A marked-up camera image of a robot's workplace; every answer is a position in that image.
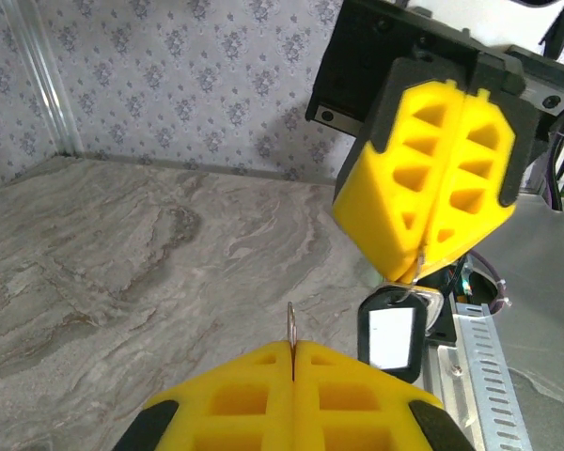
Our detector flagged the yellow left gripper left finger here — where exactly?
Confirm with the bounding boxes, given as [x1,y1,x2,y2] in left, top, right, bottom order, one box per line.
[115,340,295,451]

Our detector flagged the aluminium mounting rail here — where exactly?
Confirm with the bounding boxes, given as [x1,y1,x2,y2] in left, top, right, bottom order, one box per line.
[422,345,480,451]

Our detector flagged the grey metal sheet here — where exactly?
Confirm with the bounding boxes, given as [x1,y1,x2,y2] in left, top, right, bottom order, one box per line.
[469,192,564,451]

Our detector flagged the slotted grey cable duct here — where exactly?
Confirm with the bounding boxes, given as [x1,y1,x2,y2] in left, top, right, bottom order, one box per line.
[453,303,535,451]

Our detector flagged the small circuit board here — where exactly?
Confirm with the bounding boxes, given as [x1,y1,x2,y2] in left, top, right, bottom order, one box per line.
[453,262,476,300]

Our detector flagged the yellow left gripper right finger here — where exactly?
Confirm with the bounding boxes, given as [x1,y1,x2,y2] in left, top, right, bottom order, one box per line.
[292,340,471,451]

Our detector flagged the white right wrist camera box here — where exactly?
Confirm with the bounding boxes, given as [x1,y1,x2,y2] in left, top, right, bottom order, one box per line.
[403,0,564,48]

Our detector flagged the black key tag with ring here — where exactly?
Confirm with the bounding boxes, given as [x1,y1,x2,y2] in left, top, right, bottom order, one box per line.
[356,243,446,384]

